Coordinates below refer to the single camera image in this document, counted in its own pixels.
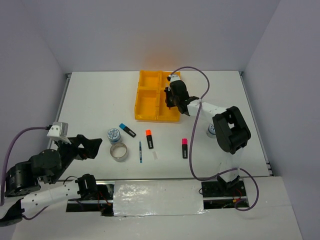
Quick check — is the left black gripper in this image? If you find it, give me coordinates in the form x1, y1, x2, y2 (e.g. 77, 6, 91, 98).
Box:
49, 134, 103, 184

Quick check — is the pink cap black highlighter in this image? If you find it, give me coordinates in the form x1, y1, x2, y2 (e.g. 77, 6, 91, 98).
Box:
181, 138, 188, 159

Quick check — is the blue gel pen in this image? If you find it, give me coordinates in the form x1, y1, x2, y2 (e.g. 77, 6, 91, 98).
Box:
139, 141, 143, 163

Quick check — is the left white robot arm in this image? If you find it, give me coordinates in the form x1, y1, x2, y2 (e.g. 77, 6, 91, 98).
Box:
0, 134, 103, 227

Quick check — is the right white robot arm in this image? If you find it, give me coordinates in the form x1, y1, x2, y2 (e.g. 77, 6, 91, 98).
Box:
164, 74, 251, 196

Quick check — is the yellow four-compartment organizer tray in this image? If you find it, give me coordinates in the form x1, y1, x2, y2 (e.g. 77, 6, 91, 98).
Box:
134, 70, 180, 123

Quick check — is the left blue putty jar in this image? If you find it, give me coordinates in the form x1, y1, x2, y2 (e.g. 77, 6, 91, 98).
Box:
107, 128, 122, 145

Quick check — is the blue putty jar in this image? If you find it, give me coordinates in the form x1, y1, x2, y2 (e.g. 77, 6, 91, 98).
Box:
107, 128, 122, 145
206, 123, 217, 139

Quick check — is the clear tape roll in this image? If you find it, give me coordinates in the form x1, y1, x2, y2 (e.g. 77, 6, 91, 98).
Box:
109, 143, 129, 162

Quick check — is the orange cap black highlighter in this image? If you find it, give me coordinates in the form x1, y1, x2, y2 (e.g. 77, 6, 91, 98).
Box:
145, 129, 154, 149

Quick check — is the blue cap black highlighter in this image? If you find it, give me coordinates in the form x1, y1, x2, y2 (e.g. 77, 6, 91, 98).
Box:
119, 123, 136, 138

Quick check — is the right blue putty jar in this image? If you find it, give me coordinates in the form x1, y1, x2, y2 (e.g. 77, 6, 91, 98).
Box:
206, 123, 217, 139

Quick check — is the silver foil covered panel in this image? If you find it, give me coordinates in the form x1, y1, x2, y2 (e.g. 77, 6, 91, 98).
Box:
113, 179, 206, 217

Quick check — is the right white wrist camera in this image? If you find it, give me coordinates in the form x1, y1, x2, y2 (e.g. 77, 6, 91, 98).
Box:
166, 74, 181, 83

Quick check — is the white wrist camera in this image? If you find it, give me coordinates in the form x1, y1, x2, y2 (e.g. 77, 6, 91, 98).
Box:
166, 74, 181, 83
47, 122, 69, 139

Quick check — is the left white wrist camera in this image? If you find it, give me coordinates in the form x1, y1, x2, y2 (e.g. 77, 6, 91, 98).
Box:
47, 122, 69, 139

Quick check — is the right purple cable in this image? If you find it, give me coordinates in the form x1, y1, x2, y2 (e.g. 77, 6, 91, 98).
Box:
168, 66, 259, 213

